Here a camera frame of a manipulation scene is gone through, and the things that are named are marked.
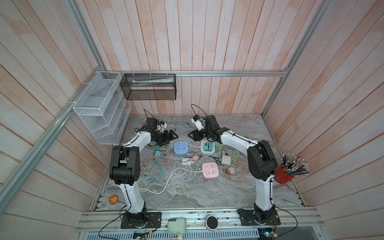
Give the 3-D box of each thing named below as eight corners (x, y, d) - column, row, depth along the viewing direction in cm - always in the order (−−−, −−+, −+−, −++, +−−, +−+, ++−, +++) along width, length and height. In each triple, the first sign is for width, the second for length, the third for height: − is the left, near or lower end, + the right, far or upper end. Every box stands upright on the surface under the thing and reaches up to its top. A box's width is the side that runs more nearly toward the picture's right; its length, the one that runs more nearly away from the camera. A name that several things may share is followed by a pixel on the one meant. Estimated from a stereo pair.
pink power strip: (202, 179, 89) (203, 177, 87) (201, 164, 95) (202, 162, 93) (219, 179, 89) (220, 177, 87) (217, 164, 95) (218, 162, 93)
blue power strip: (173, 155, 99) (173, 152, 97) (174, 143, 105) (173, 141, 103) (188, 155, 99) (188, 152, 97) (188, 143, 105) (188, 141, 103)
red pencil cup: (274, 184, 87) (290, 172, 73) (267, 167, 94) (281, 152, 80) (293, 184, 87) (314, 172, 73) (285, 167, 94) (303, 152, 80)
